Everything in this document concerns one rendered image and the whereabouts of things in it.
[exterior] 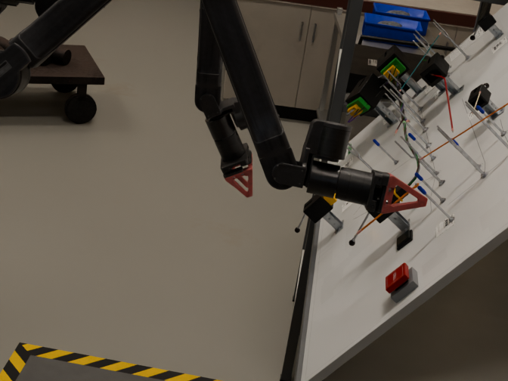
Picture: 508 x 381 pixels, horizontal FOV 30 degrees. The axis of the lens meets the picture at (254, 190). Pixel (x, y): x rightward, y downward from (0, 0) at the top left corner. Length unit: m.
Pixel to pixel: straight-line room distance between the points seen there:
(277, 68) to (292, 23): 0.28
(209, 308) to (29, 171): 1.38
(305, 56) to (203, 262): 1.93
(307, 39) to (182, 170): 1.21
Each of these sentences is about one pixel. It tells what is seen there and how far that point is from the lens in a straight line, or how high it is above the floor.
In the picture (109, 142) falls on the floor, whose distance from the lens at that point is 5.09.
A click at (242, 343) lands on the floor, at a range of 3.54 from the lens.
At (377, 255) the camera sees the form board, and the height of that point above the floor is 1.04.
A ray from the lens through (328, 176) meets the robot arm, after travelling 1.60.
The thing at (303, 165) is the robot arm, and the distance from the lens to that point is 1.59.
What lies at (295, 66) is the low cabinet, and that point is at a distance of 5.60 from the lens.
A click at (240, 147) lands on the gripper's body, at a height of 1.16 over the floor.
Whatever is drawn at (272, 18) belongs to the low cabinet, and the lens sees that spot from 5.51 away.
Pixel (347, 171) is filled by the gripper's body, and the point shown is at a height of 1.35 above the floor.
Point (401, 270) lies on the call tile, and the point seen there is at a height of 1.13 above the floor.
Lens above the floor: 1.97
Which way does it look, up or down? 25 degrees down
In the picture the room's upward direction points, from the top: 9 degrees clockwise
